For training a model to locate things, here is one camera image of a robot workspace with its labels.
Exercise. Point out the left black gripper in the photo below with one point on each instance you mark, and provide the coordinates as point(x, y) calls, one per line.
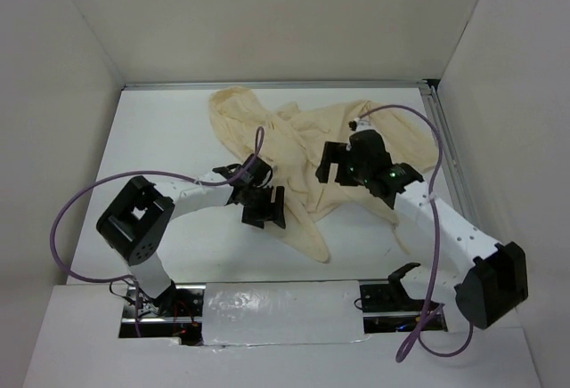
point(255, 217)

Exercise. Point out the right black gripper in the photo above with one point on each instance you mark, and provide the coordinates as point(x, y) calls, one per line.
point(333, 153)

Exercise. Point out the cream yellow jacket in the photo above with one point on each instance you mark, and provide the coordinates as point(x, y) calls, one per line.
point(293, 145)

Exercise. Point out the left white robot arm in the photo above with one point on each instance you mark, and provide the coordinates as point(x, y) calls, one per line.
point(136, 220)

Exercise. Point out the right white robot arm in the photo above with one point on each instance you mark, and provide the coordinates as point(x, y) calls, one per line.
point(494, 276)

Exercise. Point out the aluminium frame rail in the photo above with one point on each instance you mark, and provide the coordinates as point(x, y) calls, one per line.
point(427, 89)

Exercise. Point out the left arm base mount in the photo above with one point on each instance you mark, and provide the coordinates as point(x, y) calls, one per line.
point(178, 316)

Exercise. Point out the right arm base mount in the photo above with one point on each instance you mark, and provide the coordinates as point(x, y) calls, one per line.
point(386, 306)

